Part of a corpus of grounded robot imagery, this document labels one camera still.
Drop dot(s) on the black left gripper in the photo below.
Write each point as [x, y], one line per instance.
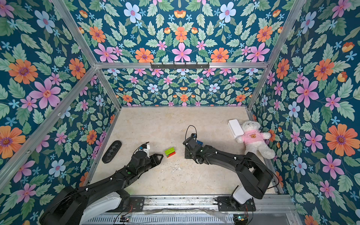
[154, 159]

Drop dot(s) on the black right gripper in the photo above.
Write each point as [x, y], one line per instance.
[190, 146]

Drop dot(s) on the red lego brick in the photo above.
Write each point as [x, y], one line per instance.
[171, 154]

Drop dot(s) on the lime green lego brick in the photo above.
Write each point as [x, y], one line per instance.
[170, 150]

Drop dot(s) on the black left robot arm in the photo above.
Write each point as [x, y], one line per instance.
[73, 206]

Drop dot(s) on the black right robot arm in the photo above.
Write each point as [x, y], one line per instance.
[254, 175]

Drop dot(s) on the black oval remote pad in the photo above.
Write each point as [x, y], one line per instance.
[111, 152]

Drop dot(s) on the white rectangular box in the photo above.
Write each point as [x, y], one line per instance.
[235, 128]

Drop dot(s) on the white teddy bear pink shirt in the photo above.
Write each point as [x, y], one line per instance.
[254, 140]

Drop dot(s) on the left small circuit board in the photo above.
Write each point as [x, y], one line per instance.
[124, 219]

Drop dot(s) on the small circuit board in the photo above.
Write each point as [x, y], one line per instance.
[124, 219]
[240, 219]

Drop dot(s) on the right small circuit board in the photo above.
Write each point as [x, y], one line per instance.
[240, 219]

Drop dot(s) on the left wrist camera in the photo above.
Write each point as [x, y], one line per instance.
[145, 147]

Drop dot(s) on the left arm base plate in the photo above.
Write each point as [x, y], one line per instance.
[134, 204]

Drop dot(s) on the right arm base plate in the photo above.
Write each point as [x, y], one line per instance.
[227, 204]

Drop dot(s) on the black wall hook rail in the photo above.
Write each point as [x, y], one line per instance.
[180, 66]

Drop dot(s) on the aluminium front rail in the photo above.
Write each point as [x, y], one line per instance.
[269, 204]

